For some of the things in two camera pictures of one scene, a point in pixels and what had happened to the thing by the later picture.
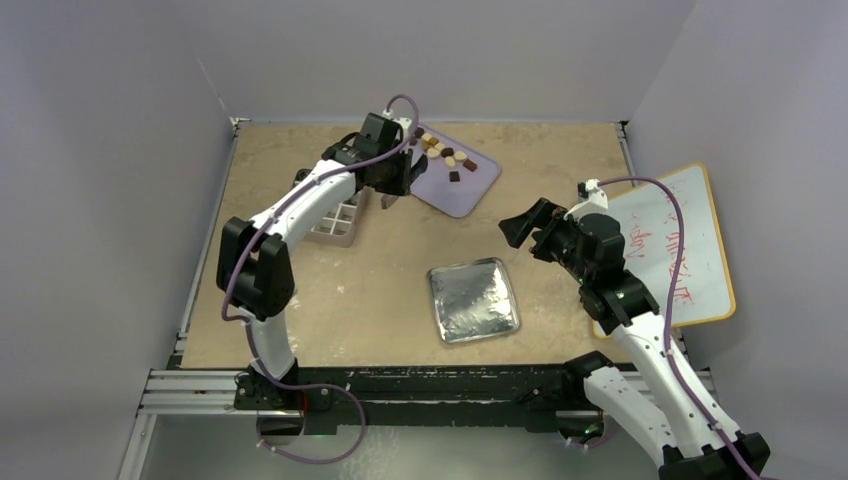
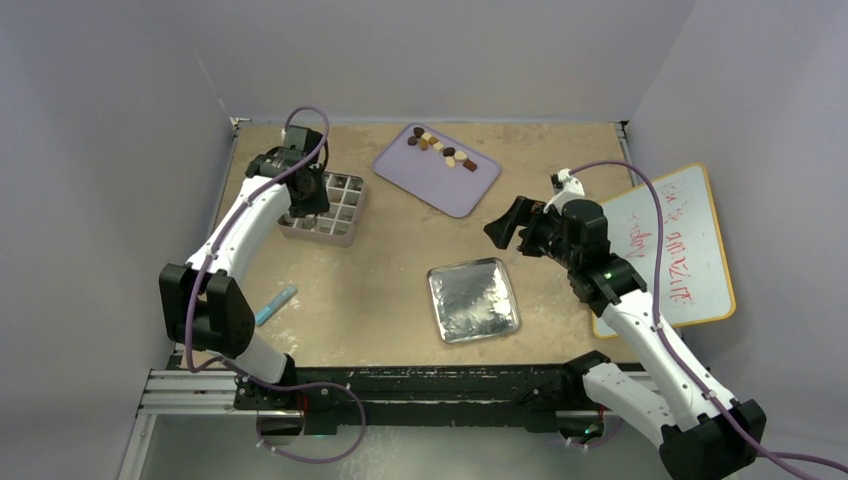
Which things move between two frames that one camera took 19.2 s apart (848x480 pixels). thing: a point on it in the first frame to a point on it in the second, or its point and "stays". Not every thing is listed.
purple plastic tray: x=457 y=180 stays
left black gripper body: x=392 y=178 to x=314 y=202
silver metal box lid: x=474 y=300 stays
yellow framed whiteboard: x=701 y=290 stays
